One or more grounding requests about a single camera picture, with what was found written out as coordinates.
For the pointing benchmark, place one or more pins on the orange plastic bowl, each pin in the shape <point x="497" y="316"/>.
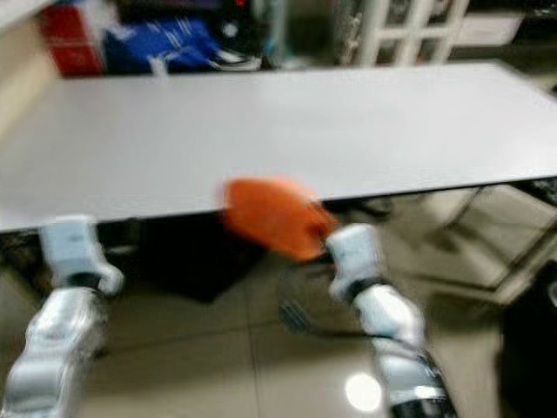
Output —
<point x="274" y="218"/>

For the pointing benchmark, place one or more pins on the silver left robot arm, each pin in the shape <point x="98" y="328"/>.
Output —
<point x="52" y="348"/>

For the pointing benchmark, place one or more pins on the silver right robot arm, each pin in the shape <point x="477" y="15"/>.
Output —
<point x="405" y="348"/>

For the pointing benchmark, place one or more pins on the white dining table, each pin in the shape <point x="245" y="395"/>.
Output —
<point x="278" y="131"/>

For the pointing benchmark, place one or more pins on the black object under table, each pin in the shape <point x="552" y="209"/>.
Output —
<point x="191" y="261"/>

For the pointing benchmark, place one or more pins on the black white shoe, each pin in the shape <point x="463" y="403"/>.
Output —
<point x="235" y="59"/>

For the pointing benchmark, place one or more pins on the white lattice cabinet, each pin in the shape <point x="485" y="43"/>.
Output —
<point x="400" y="30"/>

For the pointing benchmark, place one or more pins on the blue bag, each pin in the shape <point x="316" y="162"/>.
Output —
<point x="161" y="45"/>

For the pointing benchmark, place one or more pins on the beige side counter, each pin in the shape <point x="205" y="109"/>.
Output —
<point x="17" y="78"/>

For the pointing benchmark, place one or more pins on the red box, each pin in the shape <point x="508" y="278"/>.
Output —
<point x="71" y="39"/>

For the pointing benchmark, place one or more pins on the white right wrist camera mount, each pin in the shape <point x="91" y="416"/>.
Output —
<point x="357" y="257"/>

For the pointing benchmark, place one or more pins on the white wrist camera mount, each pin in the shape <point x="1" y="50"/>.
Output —
<point x="77" y="248"/>
<point x="357" y="257"/>

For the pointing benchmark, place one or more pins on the black metal table leg frame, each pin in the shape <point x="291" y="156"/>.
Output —
<point x="470" y="261"/>

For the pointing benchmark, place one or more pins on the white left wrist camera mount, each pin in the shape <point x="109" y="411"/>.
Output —
<point x="77" y="248"/>

